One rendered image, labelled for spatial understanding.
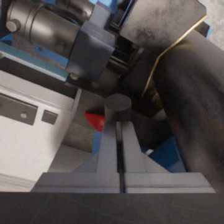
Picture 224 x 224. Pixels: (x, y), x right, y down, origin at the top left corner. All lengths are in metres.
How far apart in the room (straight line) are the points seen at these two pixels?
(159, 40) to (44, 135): 0.41
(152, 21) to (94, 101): 0.27
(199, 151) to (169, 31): 0.33
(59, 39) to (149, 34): 0.25
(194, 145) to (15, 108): 0.37
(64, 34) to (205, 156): 0.44
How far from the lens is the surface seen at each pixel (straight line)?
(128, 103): 0.15
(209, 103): 0.32
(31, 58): 0.53
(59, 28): 0.52
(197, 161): 0.30
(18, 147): 0.55
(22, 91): 0.41
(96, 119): 0.50
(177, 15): 0.50
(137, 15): 0.48
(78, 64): 0.50
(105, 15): 0.93
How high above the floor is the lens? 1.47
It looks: 49 degrees down
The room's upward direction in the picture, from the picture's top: 179 degrees counter-clockwise
